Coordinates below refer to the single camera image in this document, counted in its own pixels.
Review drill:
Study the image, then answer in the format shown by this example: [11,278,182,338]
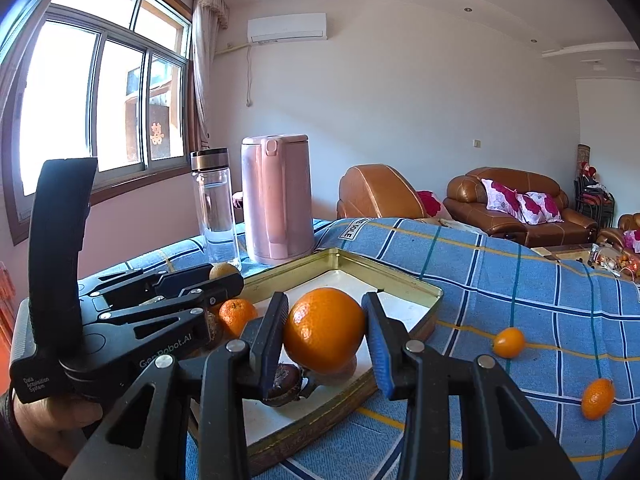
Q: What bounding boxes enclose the sliding window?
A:
[0,0,194,228]

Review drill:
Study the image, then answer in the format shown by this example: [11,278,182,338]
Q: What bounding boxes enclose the pink electric kettle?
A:
[241,134,316,267]

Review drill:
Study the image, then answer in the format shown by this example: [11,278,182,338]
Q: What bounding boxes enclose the white conduit pipe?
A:
[214,41,255,109]

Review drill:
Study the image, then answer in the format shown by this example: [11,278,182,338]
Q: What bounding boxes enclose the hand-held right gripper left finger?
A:
[64,291,291,480]

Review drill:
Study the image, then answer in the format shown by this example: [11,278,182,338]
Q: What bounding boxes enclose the brown leather sofa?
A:
[443,167,598,248]

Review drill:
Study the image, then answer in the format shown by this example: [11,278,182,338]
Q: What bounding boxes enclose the large orange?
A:
[283,287,367,375]

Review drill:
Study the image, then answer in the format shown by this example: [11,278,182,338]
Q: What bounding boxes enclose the small orange tangerine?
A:
[218,298,258,338]
[581,378,616,421]
[492,326,527,359]

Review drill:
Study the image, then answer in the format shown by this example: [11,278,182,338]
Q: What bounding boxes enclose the stack of dark chairs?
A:
[574,176,615,228]

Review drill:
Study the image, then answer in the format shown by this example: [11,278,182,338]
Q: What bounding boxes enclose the brown leather armchair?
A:
[597,212,640,261]
[336,164,453,222]

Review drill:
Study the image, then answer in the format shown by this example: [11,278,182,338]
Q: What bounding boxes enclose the blue plaid tablecloth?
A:
[75,216,640,480]

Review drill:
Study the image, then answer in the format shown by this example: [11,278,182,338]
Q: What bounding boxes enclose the small tan round fruit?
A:
[209,261,240,281]

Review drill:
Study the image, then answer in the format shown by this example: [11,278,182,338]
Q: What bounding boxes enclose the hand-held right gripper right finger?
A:
[361,291,583,480]

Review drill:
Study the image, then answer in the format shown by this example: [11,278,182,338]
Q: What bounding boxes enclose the gold metal tray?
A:
[187,247,445,476]

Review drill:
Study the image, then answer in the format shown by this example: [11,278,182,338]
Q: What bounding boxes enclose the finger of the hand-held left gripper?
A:
[99,274,246,350]
[79,262,216,302]

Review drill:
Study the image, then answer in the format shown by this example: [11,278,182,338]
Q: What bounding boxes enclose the wooden coffee table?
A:
[530,243,601,264]

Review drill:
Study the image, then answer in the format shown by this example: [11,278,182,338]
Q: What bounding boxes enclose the person's left hand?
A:
[12,397,104,467]

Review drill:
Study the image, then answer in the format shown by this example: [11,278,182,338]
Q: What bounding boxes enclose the dark brown round fruit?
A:
[202,310,226,356]
[262,362,317,407]

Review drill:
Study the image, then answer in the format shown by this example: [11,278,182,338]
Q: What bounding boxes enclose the white air conditioner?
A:
[247,13,328,44]

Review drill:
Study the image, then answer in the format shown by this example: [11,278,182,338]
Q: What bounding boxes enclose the clear glass bottle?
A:
[190,148,242,272]

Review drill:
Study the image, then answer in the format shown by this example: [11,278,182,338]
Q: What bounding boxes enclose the clear snack container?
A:
[588,243,640,282]

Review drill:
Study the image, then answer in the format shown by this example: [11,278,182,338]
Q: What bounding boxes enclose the beige curtain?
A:
[191,0,231,153]

